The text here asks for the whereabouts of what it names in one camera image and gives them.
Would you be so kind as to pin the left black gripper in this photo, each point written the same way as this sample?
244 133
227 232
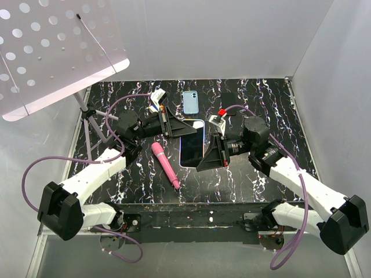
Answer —
171 125

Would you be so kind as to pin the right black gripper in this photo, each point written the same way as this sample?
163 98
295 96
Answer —
216 156

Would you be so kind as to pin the bare black phone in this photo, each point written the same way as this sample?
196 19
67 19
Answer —
229 99

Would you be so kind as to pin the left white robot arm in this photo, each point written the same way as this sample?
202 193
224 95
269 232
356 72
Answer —
63 207

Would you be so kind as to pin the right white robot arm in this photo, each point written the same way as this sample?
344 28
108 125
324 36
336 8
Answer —
339 221

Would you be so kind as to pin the white blue yellow toy blocks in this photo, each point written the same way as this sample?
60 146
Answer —
153 109

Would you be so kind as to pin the pink marker pen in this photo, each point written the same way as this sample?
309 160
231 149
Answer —
159 153

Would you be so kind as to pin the perforated white music stand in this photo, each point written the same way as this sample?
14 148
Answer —
53 49

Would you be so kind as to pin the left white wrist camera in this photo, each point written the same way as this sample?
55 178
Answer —
157 97

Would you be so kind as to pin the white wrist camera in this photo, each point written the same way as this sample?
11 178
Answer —
157 97
218 121

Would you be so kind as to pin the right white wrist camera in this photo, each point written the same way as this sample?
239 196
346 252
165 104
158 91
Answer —
218 121

